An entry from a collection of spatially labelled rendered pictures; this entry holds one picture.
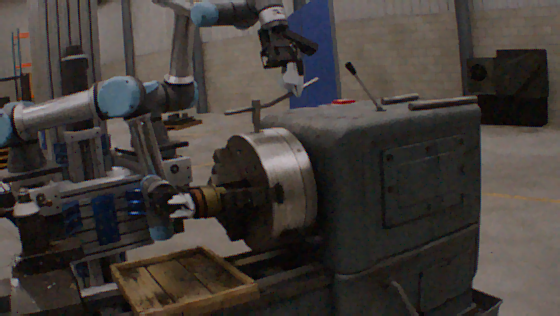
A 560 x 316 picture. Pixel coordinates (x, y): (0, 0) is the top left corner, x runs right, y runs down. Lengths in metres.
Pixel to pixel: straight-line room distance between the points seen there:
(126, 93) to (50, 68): 0.59
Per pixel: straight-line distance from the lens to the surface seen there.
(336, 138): 1.23
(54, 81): 1.95
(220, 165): 1.35
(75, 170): 1.91
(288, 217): 1.25
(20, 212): 1.28
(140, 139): 1.61
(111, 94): 1.46
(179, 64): 1.90
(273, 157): 1.24
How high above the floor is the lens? 1.41
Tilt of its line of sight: 10 degrees down
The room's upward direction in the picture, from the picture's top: 5 degrees counter-clockwise
